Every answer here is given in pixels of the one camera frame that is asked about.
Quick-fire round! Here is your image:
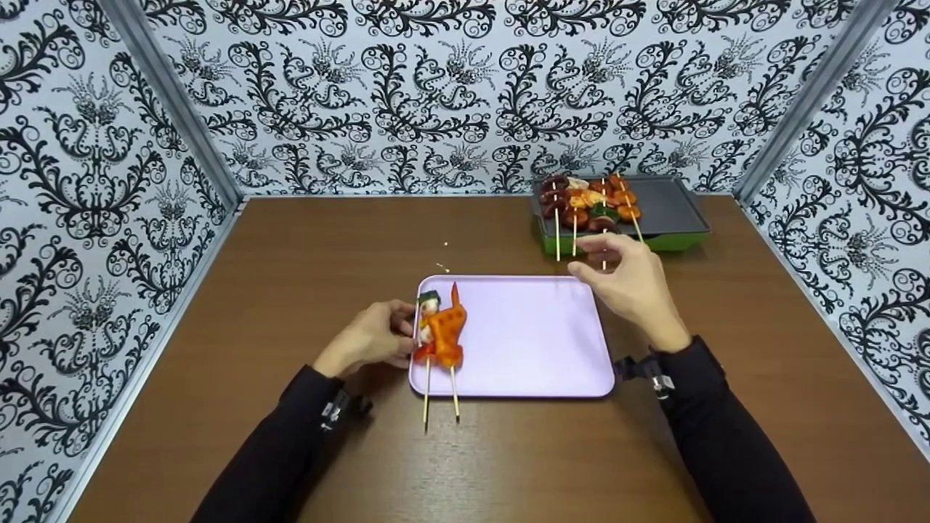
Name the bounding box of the skewer with green pepper piece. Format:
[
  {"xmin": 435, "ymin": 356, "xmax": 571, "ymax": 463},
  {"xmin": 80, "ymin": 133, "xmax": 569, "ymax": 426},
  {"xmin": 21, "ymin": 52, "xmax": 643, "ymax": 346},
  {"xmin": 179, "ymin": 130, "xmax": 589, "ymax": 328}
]
[{"xmin": 586, "ymin": 177, "xmax": 623, "ymax": 272}]

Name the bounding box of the black wrist band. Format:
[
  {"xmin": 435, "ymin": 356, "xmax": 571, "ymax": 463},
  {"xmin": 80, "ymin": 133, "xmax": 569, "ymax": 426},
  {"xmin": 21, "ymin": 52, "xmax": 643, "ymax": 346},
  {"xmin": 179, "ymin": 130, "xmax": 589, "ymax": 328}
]
[
  {"xmin": 613, "ymin": 354, "xmax": 676, "ymax": 401},
  {"xmin": 320, "ymin": 389, "xmax": 373, "ymax": 434}
]

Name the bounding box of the pink rectangular tray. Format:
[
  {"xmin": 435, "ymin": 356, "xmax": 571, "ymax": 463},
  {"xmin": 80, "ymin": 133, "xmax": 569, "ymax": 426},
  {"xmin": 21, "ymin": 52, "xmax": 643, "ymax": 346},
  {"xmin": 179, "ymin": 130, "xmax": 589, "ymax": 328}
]
[{"xmin": 408, "ymin": 274, "xmax": 617, "ymax": 400}]

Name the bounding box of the skewer with dark red sausages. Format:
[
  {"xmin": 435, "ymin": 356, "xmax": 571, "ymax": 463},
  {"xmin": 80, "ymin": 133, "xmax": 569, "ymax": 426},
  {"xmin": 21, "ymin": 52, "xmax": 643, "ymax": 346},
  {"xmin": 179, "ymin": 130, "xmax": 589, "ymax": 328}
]
[{"xmin": 538, "ymin": 174, "xmax": 572, "ymax": 263}]

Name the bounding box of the person's right forearm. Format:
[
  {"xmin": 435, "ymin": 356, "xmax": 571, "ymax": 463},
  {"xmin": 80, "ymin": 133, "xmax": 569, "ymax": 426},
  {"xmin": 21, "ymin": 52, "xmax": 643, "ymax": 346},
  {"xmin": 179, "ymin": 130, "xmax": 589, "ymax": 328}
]
[{"xmin": 656, "ymin": 335, "xmax": 816, "ymax": 523}]

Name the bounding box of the person's right hand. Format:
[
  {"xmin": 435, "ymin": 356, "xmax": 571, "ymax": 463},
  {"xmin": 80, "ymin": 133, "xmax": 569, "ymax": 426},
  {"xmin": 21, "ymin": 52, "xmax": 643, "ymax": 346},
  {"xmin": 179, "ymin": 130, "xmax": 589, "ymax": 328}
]
[{"xmin": 567, "ymin": 232, "xmax": 692, "ymax": 354}]

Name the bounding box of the green grill with dark plate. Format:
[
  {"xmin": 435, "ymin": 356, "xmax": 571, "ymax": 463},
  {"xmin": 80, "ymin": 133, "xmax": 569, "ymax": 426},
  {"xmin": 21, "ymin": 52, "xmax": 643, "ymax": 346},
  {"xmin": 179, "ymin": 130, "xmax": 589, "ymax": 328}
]
[{"xmin": 530, "ymin": 174, "xmax": 711, "ymax": 256}]

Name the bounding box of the skewer with green topped pieces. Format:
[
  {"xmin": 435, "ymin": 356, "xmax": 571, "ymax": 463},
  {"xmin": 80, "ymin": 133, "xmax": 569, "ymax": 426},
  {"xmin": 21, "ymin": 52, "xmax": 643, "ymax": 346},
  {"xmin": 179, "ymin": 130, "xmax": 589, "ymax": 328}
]
[{"xmin": 412, "ymin": 290, "xmax": 442, "ymax": 434}]

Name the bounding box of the skewer with orange round pieces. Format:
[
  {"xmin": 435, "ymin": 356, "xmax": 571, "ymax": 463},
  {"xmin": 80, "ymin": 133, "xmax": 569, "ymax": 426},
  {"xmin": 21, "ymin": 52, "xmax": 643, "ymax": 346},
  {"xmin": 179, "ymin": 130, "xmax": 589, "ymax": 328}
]
[{"xmin": 607, "ymin": 174, "xmax": 647, "ymax": 245}]

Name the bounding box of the skewer with orange shrimp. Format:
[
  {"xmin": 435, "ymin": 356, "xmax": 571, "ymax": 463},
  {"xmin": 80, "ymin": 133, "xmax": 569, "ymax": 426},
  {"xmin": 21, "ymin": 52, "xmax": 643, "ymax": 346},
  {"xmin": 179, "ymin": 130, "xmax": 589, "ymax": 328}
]
[{"xmin": 432, "ymin": 281, "xmax": 469, "ymax": 424}]

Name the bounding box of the skewer with yellow pieces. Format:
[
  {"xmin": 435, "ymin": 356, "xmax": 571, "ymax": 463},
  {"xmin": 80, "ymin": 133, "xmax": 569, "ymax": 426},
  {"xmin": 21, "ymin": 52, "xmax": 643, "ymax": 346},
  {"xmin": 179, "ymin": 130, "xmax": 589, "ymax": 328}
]
[{"xmin": 566, "ymin": 177, "xmax": 591, "ymax": 259}]

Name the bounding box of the person's left hand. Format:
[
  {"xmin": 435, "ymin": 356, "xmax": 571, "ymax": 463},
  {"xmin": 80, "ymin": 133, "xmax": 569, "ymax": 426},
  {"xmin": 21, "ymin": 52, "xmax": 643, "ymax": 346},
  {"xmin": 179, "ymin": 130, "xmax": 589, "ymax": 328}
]
[{"xmin": 312, "ymin": 299, "xmax": 419, "ymax": 379}]

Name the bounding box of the person's left forearm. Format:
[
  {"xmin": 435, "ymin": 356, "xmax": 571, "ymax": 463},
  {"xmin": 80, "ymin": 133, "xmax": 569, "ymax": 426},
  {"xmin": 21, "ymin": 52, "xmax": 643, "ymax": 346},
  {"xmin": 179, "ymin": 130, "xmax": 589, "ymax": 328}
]
[{"xmin": 191, "ymin": 365, "xmax": 347, "ymax": 523}]

